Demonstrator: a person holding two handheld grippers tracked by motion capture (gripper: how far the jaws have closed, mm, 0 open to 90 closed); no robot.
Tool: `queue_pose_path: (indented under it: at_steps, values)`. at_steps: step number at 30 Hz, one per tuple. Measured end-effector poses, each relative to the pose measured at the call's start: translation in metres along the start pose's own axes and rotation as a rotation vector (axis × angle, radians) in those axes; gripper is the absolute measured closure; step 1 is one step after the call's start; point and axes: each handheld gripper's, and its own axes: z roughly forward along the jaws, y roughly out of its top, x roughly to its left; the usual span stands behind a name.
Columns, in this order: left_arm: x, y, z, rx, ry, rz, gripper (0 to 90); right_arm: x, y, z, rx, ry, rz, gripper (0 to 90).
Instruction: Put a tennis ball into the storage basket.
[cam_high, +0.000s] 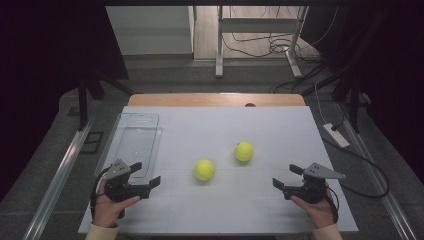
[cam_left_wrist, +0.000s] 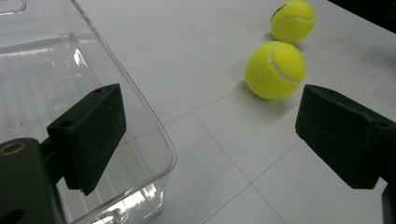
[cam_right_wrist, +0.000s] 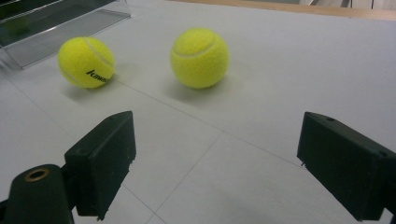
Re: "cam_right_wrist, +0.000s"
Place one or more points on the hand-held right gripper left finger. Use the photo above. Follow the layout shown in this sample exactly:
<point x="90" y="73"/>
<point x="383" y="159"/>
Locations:
<point x="99" y="161"/>

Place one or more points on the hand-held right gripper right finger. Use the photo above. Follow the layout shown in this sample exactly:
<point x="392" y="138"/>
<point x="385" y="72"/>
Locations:
<point x="345" y="165"/>

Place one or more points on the yellow tennis ball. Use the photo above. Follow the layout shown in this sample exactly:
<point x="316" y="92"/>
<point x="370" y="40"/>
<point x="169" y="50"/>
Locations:
<point x="199" y="59"/>
<point x="84" y="62"/>

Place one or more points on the clear plastic tray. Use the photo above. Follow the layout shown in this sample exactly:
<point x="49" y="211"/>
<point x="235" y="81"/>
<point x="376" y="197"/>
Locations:
<point x="46" y="43"/>

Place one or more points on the white table cover sheet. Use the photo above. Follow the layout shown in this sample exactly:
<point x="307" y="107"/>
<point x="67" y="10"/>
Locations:
<point x="264" y="93"/>

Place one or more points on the wooden table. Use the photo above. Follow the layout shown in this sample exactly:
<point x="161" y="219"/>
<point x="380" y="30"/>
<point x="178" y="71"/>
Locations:
<point x="342" y="12"/>

